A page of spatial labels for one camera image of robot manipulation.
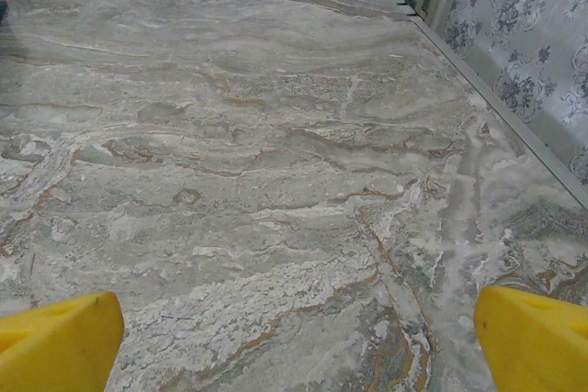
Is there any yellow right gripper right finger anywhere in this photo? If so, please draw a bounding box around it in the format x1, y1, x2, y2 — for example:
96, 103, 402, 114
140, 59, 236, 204
475, 285, 588, 392

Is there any aluminium table side rail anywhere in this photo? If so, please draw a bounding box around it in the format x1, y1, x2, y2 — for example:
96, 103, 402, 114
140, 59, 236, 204
411, 13, 588, 210

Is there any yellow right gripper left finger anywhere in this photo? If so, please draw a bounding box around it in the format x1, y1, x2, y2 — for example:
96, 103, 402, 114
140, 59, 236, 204
0, 291, 125, 392

